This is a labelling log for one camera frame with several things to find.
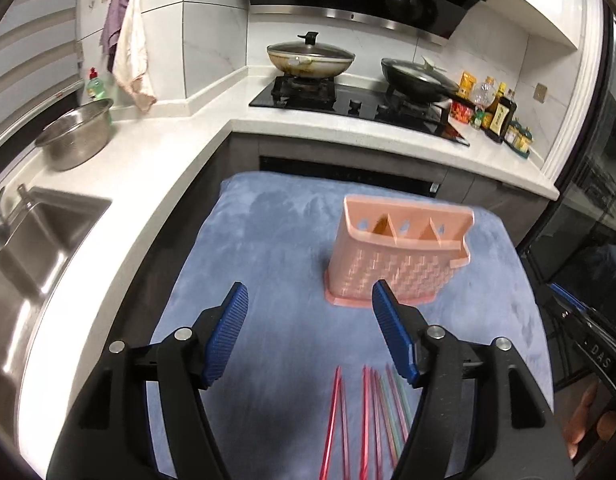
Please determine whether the green spice jar rack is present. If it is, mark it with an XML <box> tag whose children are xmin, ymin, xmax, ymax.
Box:
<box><xmin>504</xmin><ymin>119</ymin><xmax>534</xmax><ymax>158</ymax></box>

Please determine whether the dark soy sauce bottle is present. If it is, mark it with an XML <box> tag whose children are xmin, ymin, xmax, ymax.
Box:
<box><xmin>482</xmin><ymin>90</ymin><xmax>517</xmax><ymax>144</ymax></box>

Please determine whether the person's right hand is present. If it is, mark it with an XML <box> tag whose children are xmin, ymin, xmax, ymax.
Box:
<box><xmin>560</xmin><ymin>381</ymin><xmax>616</xmax><ymax>461</ymax></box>

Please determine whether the black frying pan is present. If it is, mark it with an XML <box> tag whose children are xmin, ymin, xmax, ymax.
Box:
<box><xmin>381</xmin><ymin>58</ymin><xmax>475</xmax><ymax>108</ymax></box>

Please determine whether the small green-capped jar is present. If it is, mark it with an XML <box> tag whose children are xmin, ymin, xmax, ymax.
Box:
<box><xmin>470</xmin><ymin>108</ymin><xmax>485</xmax><ymax>129</ymax></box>

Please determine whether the black gas hob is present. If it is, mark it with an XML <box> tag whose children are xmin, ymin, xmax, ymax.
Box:
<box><xmin>249</xmin><ymin>76</ymin><xmax>470</xmax><ymax>148</ymax></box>

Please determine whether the dark purple chopstick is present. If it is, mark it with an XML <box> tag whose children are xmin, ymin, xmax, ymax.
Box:
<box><xmin>386</xmin><ymin>365</ymin><xmax>409</xmax><ymax>442</ymax></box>

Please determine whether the stainless steel sink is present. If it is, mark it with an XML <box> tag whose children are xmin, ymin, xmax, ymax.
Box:
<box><xmin>0</xmin><ymin>186</ymin><xmax>111</xmax><ymax>441</ymax></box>

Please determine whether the purple hanging cloth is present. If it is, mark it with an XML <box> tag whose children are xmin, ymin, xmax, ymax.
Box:
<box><xmin>99</xmin><ymin>0</ymin><xmax>129</xmax><ymax>73</ymax></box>

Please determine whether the brass wall switch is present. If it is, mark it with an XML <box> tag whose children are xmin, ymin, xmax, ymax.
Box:
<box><xmin>532</xmin><ymin>82</ymin><xmax>548</xmax><ymax>103</ymax></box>

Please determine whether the yellow-capped sauce bottle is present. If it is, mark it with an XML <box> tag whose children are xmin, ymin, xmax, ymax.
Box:
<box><xmin>486</xmin><ymin>82</ymin><xmax>508</xmax><ymax>115</ymax></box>

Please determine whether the stainless steel bowl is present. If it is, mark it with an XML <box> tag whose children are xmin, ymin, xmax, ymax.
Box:
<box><xmin>34</xmin><ymin>99</ymin><xmax>114</xmax><ymax>171</ymax></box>

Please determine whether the clear plastic oil bottle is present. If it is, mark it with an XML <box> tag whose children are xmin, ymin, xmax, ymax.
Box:
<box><xmin>470</xmin><ymin>76</ymin><xmax>496</xmax><ymax>110</ymax></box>

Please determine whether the red instant noodle cup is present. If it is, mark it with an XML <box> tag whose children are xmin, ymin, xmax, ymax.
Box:
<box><xmin>450</xmin><ymin>96</ymin><xmax>475</xmax><ymax>124</ymax></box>

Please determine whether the dark green chopstick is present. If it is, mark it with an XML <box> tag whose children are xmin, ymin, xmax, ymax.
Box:
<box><xmin>392</xmin><ymin>366</ymin><xmax>413</xmax><ymax>435</ymax></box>

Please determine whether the yellow snack packet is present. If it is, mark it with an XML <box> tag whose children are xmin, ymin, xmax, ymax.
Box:
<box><xmin>457</xmin><ymin>70</ymin><xmax>477</xmax><ymax>100</ymax></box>

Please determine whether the bright red chopstick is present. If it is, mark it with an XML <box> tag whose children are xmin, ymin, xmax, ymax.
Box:
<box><xmin>319</xmin><ymin>367</ymin><xmax>341</xmax><ymax>480</ymax></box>

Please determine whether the dark maroon chopstick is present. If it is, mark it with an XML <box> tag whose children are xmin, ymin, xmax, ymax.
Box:
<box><xmin>370</xmin><ymin>368</ymin><xmax>383</xmax><ymax>480</ymax></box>

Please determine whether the beige wok with glass lid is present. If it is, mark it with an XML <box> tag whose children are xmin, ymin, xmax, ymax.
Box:
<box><xmin>267</xmin><ymin>32</ymin><xmax>355</xmax><ymax>79</ymax></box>

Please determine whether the blue-grey table cloth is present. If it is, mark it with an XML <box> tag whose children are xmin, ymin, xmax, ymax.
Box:
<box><xmin>150</xmin><ymin>172</ymin><xmax>554</xmax><ymax>479</ymax></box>

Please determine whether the green dish soap bottle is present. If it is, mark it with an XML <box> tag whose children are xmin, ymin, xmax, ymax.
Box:
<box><xmin>86</xmin><ymin>67</ymin><xmax>108</xmax><ymax>101</ymax></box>

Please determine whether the pink perforated utensil holder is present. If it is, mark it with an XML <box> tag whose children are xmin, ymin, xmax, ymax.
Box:
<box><xmin>324</xmin><ymin>195</ymin><xmax>475</xmax><ymax>308</ymax></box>

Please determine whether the white hanging towel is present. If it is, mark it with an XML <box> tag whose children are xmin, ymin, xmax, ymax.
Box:
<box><xmin>112</xmin><ymin>0</ymin><xmax>157</xmax><ymax>113</ymax></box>

